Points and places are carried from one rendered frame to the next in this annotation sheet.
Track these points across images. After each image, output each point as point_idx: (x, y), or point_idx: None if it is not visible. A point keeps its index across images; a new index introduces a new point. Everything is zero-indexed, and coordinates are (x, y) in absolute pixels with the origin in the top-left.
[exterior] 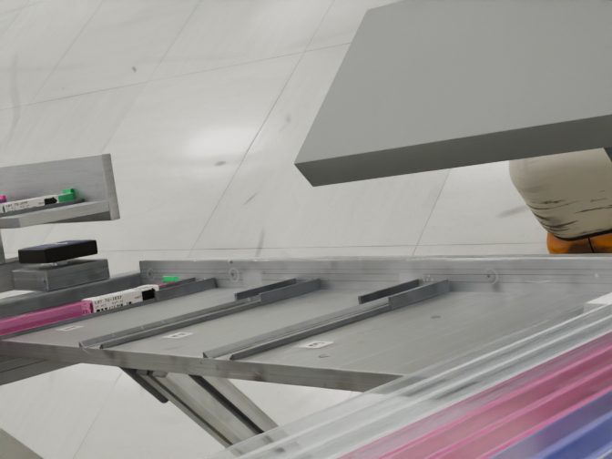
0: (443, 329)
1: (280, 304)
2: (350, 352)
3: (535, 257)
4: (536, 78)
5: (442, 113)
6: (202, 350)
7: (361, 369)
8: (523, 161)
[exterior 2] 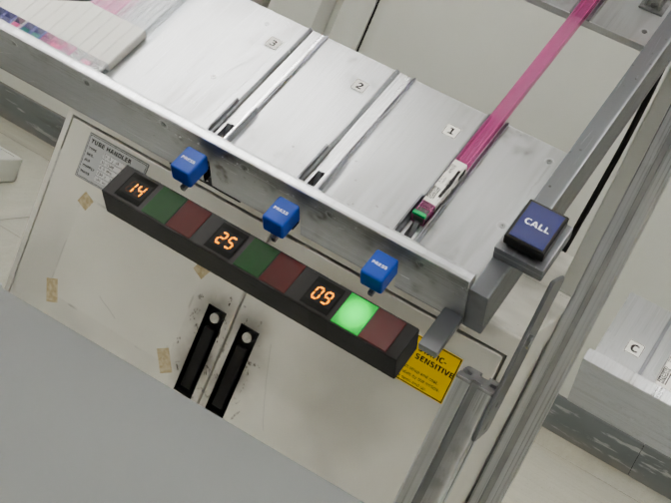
0: (211, 52)
1: (313, 147)
2: (255, 25)
3: (148, 98)
4: (32, 347)
5: (153, 402)
6: (334, 51)
7: (248, 1)
8: None
